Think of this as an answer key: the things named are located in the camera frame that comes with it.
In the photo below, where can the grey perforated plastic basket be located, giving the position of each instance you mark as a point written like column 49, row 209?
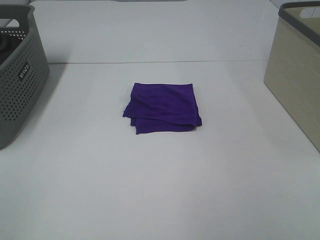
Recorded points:
column 24, row 69

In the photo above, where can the beige basket with grey rim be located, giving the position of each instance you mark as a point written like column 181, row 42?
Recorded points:
column 293, row 69

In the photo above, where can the folded purple towel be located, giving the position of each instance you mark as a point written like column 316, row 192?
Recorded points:
column 162, row 108

